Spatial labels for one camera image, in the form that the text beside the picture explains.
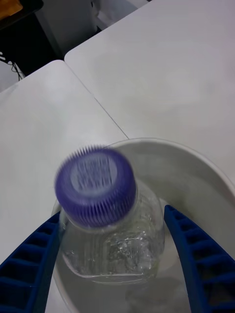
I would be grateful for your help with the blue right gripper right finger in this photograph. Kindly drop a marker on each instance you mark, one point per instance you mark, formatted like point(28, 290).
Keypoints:
point(210, 269)

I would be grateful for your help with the black cabinet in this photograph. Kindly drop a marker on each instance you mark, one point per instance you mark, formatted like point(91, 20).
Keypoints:
point(27, 41)

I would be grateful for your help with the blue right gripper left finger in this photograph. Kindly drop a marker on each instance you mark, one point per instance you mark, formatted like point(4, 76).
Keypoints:
point(27, 276)

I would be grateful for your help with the clear bottle with purple cap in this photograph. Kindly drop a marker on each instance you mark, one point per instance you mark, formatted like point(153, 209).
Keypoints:
point(98, 185)

